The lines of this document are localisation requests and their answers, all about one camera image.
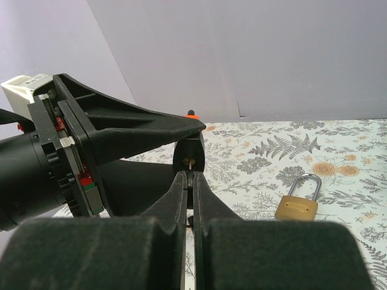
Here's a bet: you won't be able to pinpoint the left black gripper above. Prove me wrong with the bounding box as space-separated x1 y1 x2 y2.
28 74 205 218

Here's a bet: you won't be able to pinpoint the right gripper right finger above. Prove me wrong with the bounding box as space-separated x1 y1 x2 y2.
192 172 374 289

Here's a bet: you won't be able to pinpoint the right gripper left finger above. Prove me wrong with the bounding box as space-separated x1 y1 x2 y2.
1 173 187 289

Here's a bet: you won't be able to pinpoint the orange black padlock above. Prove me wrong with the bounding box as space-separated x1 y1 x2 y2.
172 109 206 179

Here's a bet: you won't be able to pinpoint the black headed keys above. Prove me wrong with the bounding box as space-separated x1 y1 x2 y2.
184 157 195 210

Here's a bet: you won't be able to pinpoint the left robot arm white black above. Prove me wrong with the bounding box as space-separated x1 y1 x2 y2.
1 74 205 231

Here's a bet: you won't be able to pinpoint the brass padlock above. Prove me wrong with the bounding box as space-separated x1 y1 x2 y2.
275 173 322 221

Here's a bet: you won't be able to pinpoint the floral patterned mat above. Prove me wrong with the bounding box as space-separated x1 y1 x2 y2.
120 118 387 290

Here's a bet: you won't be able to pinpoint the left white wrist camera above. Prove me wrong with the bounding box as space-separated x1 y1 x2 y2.
1 74 53 120

